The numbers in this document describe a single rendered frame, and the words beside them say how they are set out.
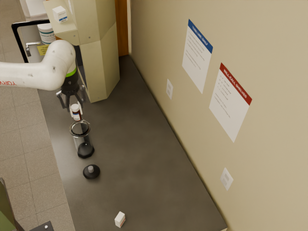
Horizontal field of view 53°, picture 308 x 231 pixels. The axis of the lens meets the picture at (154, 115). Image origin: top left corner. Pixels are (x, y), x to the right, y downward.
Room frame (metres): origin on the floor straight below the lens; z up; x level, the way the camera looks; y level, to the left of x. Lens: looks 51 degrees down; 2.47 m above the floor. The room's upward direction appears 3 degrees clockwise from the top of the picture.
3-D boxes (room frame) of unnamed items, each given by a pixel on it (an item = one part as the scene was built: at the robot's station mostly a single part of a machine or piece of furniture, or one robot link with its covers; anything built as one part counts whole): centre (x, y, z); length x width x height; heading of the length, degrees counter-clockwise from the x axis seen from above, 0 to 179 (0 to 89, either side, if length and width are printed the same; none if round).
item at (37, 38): (1.54, 0.71, 1.19); 0.30 x 0.01 x 0.40; 108
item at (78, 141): (0.95, 0.38, 1.06); 0.11 x 0.11 x 0.21
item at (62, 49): (0.95, 0.38, 1.64); 0.13 x 0.11 x 0.14; 175
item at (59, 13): (1.39, 0.52, 1.54); 0.05 x 0.05 x 0.06; 45
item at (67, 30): (1.44, 0.54, 1.46); 0.32 x 0.11 x 0.10; 26
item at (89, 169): (0.81, 0.32, 0.97); 0.09 x 0.09 x 0.07
